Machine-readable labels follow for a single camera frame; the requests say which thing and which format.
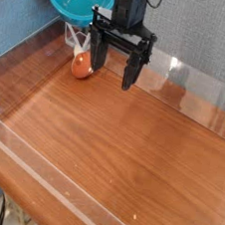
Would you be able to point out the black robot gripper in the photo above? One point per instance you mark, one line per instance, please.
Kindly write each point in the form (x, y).
(123, 26)

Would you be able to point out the blue fabric partition shelf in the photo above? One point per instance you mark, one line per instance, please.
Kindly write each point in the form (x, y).
(20, 19)

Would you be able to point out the clear acrylic left barrier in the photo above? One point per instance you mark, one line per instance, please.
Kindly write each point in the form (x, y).
(28, 66)

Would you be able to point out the clear acrylic barrier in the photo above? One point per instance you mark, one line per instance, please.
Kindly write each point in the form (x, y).
(28, 66)
(63, 188)
(185, 89)

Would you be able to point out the clear acrylic back barrier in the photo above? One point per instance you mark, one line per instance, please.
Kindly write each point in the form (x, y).
(185, 89)

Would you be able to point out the clear acrylic front barrier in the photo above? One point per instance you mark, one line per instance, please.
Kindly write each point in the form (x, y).
(63, 188)

